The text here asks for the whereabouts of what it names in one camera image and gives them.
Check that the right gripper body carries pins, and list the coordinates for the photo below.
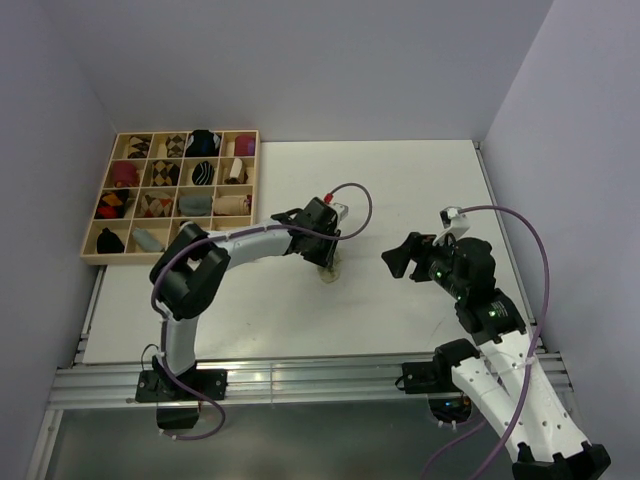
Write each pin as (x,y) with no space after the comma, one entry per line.
(435,262)

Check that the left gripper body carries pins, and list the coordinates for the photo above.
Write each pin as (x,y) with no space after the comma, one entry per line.
(320,250)

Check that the pale green ankle sock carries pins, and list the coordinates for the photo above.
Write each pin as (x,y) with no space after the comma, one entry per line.
(332,272)

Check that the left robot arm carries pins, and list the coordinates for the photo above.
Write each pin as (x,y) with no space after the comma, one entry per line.
(188,276)

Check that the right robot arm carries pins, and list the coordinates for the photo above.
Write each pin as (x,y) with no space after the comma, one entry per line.
(493,365)

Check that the tan rolled sock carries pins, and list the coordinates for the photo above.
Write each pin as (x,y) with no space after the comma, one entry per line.
(234,205)

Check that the cream brown rolled sock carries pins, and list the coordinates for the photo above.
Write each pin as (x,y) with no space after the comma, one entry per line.
(234,171)

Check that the magenta purple rolled sock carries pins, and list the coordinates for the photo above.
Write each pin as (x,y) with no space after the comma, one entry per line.
(245,145)

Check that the black white-striped rolled sock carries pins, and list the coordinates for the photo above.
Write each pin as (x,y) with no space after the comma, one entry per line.
(203,173)

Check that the black blue rolled sock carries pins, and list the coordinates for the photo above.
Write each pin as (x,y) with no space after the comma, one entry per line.
(203,143)

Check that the grey argyle rolled sock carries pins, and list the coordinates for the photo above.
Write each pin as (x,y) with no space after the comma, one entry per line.
(175,145)

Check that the dark brown argyle sock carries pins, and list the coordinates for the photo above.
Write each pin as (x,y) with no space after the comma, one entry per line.
(164,173)

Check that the beige red argyle sock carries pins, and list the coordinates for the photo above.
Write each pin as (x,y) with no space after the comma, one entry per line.
(155,205)

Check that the wooden compartment sock tray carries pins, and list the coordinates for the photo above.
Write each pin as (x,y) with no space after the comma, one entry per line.
(166,229)

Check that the light blue rolled sock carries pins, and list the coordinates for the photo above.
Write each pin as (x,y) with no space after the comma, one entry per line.
(146,241)

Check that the brown argyle rolled sock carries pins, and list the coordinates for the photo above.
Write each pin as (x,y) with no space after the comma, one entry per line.
(138,146)

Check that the pink rolled sock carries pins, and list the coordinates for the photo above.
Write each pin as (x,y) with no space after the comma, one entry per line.
(124,175)

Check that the black orange argyle sock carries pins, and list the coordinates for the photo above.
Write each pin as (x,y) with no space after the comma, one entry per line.
(112,204)

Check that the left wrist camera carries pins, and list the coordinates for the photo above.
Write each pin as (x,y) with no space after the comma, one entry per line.
(341,210)

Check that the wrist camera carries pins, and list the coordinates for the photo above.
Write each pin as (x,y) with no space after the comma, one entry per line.
(341,210)
(455,224)

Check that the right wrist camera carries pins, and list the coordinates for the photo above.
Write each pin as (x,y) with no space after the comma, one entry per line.
(455,224)

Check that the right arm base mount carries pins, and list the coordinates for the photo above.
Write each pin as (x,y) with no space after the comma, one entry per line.
(447,403)

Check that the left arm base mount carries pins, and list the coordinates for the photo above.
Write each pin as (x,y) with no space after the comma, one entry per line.
(178,407)

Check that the aluminium rail frame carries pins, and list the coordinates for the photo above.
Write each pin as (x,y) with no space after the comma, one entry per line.
(86,387)

